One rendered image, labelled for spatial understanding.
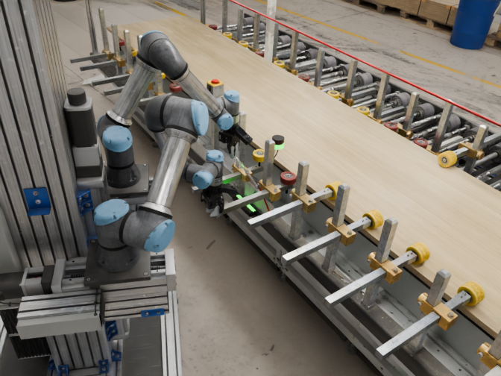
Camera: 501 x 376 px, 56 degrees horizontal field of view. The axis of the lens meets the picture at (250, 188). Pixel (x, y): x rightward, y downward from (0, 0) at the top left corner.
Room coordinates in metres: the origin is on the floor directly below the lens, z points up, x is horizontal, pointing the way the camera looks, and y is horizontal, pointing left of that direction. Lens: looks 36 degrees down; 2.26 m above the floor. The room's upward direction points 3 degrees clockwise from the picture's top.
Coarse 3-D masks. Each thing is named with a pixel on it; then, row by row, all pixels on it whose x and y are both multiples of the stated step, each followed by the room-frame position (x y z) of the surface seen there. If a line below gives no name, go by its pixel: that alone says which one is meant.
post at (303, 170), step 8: (304, 160) 1.76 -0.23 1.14; (304, 168) 1.73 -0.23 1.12; (304, 176) 1.74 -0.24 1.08; (296, 184) 1.75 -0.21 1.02; (304, 184) 1.74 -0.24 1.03; (296, 192) 1.75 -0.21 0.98; (304, 192) 1.74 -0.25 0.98; (296, 216) 1.73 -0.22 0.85; (296, 224) 1.73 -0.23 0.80; (296, 232) 1.73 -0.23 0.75
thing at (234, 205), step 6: (276, 186) 1.95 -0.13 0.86; (282, 186) 1.95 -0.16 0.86; (288, 186) 1.96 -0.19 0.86; (258, 192) 1.88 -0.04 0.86; (264, 192) 1.89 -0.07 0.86; (240, 198) 1.83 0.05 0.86; (246, 198) 1.83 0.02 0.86; (252, 198) 1.83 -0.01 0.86; (258, 198) 1.86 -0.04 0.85; (228, 204) 1.78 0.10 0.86; (234, 204) 1.78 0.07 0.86; (240, 204) 1.79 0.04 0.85; (246, 204) 1.81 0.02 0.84; (228, 210) 1.75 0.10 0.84
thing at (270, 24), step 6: (270, 0) 3.58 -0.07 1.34; (276, 0) 3.59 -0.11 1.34; (270, 6) 3.57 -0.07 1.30; (270, 12) 3.57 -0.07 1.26; (270, 24) 3.57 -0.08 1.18; (270, 30) 3.57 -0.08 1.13; (270, 36) 3.57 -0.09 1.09; (270, 42) 3.57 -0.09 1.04; (270, 48) 3.58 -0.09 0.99; (264, 54) 3.60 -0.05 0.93; (270, 54) 3.58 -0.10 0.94; (270, 60) 3.58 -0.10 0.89
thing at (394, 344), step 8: (456, 296) 1.18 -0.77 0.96; (464, 296) 1.19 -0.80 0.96; (448, 304) 1.14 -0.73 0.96; (456, 304) 1.14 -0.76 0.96; (432, 312) 1.10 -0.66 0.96; (424, 320) 1.07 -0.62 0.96; (432, 320) 1.07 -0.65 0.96; (408, 328) 1.03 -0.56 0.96; (416, 328) 1.03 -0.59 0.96; (424, 328) 1.04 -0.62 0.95; (400, 336) 0.99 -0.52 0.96; (408, 336) 1.00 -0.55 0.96; (416, 336) 1.02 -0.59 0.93; (384, 344) 0.96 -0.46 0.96; (392, 344) 0.96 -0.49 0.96; (400, 344) 0.97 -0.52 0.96; (376, 352) 0.94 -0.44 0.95; (384, 352) 0.93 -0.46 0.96; (392, 352) 0.95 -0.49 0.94
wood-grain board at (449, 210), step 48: (192, 48) 3.72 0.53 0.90; (240, 48) 3.78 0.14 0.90; (240, 96) 2.89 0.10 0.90; (288, 96) 2.93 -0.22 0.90; (288, 144) 2.30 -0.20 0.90; (336, 144) 2.33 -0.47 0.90; (384, 144) 2.36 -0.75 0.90; (384, 192) 1.89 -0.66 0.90; (432, 192) 1.91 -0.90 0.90; (480, 192) 1.93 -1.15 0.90; (432, 240) 1.55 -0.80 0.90; (480, 240) 1.57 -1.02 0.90
